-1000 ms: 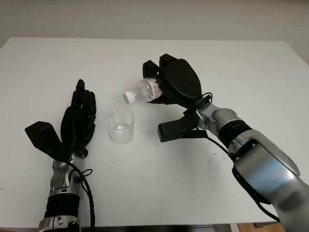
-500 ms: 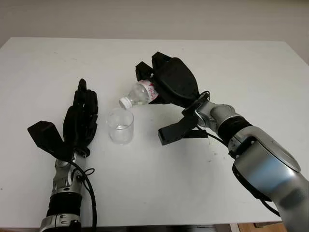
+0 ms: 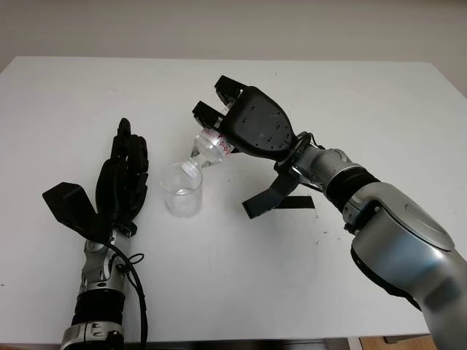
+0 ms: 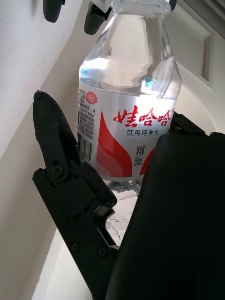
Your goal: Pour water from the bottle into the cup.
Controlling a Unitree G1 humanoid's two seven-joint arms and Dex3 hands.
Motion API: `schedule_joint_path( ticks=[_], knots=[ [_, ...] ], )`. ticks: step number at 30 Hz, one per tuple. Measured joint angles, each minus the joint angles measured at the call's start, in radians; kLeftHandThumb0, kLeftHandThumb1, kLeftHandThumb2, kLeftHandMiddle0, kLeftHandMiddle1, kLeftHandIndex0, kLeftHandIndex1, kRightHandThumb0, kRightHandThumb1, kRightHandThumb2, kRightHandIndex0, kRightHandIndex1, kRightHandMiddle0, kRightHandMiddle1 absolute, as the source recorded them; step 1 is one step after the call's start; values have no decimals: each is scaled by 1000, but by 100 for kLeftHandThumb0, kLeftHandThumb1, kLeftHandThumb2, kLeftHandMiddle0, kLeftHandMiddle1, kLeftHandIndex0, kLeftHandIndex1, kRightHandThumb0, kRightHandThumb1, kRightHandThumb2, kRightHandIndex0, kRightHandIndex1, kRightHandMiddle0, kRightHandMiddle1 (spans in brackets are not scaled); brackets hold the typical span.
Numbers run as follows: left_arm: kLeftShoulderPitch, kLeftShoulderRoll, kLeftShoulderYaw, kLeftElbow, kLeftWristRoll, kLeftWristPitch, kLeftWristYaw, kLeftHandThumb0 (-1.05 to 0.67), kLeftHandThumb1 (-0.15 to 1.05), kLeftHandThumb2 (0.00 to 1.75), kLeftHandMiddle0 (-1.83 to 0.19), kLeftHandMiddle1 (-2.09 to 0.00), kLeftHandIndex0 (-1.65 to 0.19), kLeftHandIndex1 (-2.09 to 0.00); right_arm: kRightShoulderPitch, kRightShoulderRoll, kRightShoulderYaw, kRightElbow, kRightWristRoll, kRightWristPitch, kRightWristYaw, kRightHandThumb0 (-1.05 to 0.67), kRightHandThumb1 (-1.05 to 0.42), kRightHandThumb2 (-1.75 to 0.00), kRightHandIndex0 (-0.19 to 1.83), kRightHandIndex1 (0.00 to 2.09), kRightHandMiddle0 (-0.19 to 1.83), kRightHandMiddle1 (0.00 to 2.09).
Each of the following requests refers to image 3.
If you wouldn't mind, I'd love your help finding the clear plastic water bottle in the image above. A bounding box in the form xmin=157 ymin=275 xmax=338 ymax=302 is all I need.
xmin=182 ymin=103 xmax=236 ymax=179

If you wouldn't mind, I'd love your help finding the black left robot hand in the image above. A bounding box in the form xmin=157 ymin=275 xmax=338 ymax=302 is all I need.
xmin=94 ymin=117 xmax=150 ymax=238

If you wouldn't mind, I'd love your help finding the clear glass cup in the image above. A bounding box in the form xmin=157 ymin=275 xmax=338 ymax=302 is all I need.
xmin=161 ymin=163 xmax=204 ymax=220

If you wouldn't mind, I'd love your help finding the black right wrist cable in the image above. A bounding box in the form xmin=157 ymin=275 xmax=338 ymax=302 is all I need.
xmin=273 ymin=132 xmax=331 ymax=194

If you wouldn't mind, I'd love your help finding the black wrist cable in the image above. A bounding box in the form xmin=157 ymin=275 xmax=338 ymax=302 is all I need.
xmin=108 ymin=241 xmax=149 ymax=350
xmin=273 ymin=132 xmax=331 ymax=194

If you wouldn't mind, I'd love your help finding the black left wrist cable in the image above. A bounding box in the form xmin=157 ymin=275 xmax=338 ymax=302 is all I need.
xmin=108 ymin=241 xmax=149 ymax=350

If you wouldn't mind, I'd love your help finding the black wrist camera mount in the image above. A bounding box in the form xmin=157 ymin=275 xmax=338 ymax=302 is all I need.
xmin=242 ymin=164 xmax=299 ymax=220
xmin=42 ymin=182 xmax=107 ymax=242

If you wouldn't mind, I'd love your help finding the black tape strip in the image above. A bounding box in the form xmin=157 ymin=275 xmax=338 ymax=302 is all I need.
xmin=274 ymin=195 xmax=316 ymax=211

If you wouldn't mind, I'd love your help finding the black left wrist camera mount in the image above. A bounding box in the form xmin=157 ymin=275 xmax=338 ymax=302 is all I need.
xmin=42 ymin=182 xmax=107 ymax=242

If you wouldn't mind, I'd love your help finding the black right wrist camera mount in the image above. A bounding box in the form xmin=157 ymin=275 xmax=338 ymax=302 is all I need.
xmin=242 ymin=164 xmax=299 ymax=220

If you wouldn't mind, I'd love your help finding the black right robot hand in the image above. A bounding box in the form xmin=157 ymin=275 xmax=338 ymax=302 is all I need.
xmin=191 ymin=74 xmax=298 ymax=162

